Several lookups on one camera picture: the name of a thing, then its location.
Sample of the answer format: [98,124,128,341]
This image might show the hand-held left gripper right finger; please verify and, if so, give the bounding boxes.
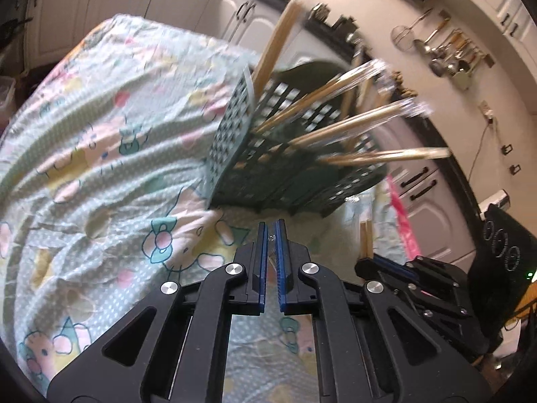
[275,218,491,403]

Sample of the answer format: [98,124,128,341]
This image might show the white cabinet door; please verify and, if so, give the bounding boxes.
[216,0,294,53]
[25,0,99,68]

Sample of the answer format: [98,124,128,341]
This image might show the thin black cable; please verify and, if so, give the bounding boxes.
[466,118,493,185]

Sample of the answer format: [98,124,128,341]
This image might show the white cabinet drawers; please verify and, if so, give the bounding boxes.
[386,162,479,271]

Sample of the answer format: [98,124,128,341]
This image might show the bundle of wooden chopsticks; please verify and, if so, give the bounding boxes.
[235,0,451,173]

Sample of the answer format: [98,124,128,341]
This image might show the green perforated plastic basket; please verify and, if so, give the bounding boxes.
[205,61,389,219]

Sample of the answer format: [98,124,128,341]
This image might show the clear plastic container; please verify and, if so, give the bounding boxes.
[0,76,18,129]

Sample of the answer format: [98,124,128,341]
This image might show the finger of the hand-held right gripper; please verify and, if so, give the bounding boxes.
[355,254,421,289]

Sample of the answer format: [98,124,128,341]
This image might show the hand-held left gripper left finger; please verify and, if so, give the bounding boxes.
[46,222,269,403]

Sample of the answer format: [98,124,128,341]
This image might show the row of hanging kitchen utensils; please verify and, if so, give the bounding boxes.
[392,8,496,91]

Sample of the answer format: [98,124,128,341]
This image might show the cartoon cat printed blanket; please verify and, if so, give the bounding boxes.
[0,14,409,403]

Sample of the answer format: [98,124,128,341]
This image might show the black stove with knobs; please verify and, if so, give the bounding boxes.
[468,204,537,332]

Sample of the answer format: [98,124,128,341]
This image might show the dark round pot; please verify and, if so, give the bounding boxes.
[272,61,350,95]

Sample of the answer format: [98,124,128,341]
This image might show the small white appliance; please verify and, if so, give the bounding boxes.
[480,191,510,219]

